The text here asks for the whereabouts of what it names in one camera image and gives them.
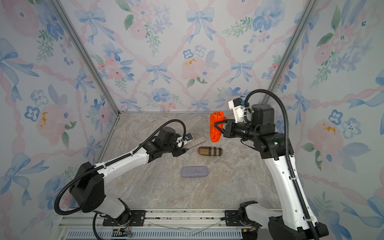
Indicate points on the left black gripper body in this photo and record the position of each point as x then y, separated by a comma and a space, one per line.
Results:
168, 148

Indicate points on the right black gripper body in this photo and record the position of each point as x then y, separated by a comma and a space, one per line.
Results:
241, 130

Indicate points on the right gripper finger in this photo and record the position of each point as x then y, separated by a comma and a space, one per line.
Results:
221, 122
222, 129

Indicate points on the orange cleaning cloth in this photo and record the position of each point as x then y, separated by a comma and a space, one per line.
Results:
215, 133

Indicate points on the purple fabric eyeglass case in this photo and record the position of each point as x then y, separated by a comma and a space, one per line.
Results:
194, 172

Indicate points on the plaid eyeglass case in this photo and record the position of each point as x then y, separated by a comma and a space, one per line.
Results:
210, 151

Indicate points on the grey eyeglass case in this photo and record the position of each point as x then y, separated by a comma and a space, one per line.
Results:
198, 140

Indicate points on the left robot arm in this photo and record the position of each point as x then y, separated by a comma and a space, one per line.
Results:
89, 191

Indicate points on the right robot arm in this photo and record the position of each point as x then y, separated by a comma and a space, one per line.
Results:
297, 221

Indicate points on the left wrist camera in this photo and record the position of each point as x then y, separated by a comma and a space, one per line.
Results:
181, 142

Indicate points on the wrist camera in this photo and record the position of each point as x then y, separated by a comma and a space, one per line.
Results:
181, 142
238, 108

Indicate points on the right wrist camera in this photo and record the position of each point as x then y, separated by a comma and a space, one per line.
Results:
238, 108

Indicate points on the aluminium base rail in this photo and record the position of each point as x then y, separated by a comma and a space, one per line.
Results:
162, 224

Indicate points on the right corner aluminium post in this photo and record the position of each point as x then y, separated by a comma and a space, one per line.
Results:
291, 47

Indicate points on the corner aluminium post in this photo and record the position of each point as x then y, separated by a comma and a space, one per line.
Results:
291, 47
80, 47

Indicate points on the left corner aluminium post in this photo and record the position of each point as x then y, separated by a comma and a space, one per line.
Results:
80, 47

